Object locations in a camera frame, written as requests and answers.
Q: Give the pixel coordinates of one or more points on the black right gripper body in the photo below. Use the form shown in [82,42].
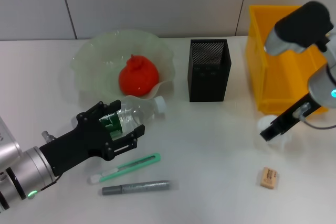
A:
[296,115]

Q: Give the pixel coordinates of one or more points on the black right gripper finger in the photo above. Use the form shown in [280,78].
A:
[271,131]

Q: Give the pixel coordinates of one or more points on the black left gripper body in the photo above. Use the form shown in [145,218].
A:
[81,140]

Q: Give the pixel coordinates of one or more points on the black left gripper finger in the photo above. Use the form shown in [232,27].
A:
[128,140]
[111,107]

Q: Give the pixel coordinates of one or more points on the white paper ball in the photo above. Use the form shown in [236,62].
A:
[264,123]

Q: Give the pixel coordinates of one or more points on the mint green utility knife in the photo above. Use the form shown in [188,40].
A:
[141,161]

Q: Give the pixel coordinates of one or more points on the clear green-label water bottle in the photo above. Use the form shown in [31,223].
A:
[139,113]

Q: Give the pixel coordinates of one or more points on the beige eraser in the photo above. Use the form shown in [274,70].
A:
[269,178]

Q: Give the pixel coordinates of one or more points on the silver grey marker pen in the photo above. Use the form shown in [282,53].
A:
[141,186]

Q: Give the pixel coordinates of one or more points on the green glass fruit plate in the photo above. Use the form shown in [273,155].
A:
[105,58]

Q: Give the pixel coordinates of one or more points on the black mesh pen holder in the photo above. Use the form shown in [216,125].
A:
[208,85]

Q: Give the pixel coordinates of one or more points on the yellow plastic bin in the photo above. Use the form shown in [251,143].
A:
[283,82]

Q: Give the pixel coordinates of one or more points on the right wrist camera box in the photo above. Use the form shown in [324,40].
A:
[302,27]

